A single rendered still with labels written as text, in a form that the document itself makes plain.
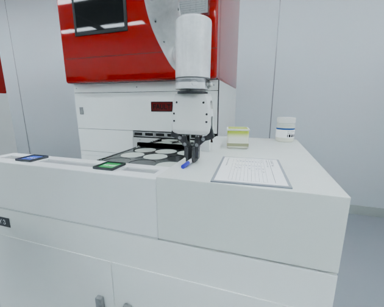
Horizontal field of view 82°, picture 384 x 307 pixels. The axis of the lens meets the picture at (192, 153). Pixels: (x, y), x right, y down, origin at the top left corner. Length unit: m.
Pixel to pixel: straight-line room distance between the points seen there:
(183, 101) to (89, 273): 0.51
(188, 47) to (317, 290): 0.54
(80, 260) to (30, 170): 0.27
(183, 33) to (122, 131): 0.81
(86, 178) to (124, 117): 0.71
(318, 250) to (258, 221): 0.11
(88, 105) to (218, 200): 1.07
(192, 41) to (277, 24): 2.12
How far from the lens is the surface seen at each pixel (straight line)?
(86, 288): 0.75
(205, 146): 0.70
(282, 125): 0.94
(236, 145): 0.76
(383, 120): 2.73
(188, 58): 0.53
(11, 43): 4.39
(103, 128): 1.32
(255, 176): 0.47
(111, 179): 0.53
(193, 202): 0.46
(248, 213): 0.44
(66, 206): 0.65
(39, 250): 0.80
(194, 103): 0.53
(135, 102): 1.20
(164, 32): 0.64
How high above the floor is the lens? 1.11
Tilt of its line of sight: 13 degrees down
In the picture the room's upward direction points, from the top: straight up
